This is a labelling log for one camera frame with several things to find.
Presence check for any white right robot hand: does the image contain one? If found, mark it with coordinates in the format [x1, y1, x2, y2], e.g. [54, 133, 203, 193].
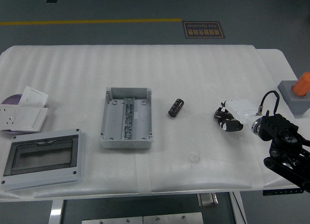
[214, 99, 257, 133]

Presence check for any black cylindrical battery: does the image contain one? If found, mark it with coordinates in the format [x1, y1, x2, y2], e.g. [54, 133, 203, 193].
[167, 97, 186, 118]

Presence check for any grey open junction box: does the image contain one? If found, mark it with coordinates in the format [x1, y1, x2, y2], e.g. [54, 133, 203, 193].
[99, 87, 155, 150]

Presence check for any grey block base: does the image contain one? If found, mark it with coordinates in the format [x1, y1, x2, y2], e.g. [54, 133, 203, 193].
[277, 80, 310, 119]

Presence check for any orange cylinder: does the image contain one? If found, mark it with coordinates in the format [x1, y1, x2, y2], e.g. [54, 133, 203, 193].
[292, 72, 310, 97]

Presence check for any brown floor sign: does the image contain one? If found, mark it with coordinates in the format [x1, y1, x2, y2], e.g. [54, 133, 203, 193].
[182, 21, 226, 40]

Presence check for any black table control panel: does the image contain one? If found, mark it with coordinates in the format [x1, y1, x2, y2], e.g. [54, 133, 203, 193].
[263, 188, 305, 196]

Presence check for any white table leg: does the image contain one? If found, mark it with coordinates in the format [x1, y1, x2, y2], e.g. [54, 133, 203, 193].
[229, 191, 248, 224]
[48, 199, 65, 224]

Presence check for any white foam mat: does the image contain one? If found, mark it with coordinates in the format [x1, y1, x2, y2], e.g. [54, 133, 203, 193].
[0, 44, 266, 200]

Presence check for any grey metal plate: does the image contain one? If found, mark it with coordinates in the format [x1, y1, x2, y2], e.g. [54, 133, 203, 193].
[81, 216, 144, 224]
[142, 212, 204, 224]

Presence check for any grey cover with clear window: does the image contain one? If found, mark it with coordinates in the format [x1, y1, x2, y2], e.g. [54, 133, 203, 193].
[0, 128, 86, 192]

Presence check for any purple disc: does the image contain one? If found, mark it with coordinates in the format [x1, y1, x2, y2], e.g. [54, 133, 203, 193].
[0, 94, 24, 106]

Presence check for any silver metal bracket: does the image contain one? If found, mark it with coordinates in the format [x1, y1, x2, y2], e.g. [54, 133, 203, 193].
[197, 192, 219, 208]

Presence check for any metal mounting rail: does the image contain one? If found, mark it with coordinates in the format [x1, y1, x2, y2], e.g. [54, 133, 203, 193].
[120, 97, 135, 141]

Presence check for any white wall switch panel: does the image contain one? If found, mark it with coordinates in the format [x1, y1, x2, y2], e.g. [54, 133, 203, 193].
[9, 107, 49, 133]
[18, 86, 49, 108]

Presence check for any white wall socket panel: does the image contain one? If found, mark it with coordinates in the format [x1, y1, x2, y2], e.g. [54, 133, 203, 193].
[0, 105, 23, 131]

